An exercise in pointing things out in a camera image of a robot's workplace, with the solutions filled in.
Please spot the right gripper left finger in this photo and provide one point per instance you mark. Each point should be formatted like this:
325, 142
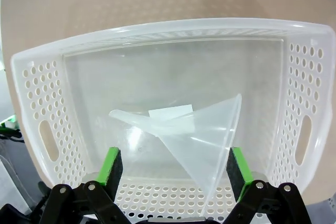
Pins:
107, 166

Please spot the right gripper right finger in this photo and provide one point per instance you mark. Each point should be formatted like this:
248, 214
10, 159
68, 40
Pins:
240, 169

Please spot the clear plastic funnel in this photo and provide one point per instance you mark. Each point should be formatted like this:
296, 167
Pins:
199, 140

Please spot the white perforated plastic basket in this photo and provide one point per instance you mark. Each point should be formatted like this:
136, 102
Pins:
39, 77

